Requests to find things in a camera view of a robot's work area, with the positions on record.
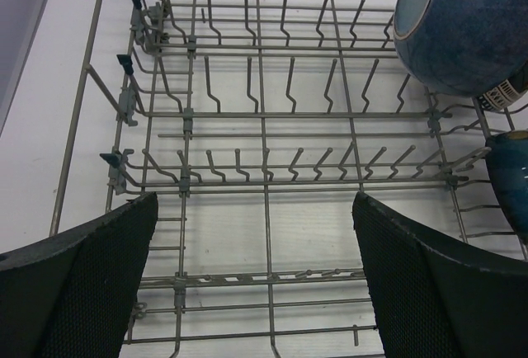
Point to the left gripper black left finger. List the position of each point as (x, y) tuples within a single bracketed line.
[(71, 295)]

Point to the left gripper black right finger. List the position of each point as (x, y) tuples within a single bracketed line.
[(435, 296)]

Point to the glossy teal blue bowl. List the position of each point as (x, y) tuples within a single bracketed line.
[(506, 163)]

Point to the matte blue bowl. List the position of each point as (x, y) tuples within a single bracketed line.
[(461, 47)]

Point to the black patterned bowl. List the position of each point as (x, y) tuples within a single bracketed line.
[(505, 93)]

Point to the grey wire dish rack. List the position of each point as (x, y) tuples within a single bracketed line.
[(256, 123)]

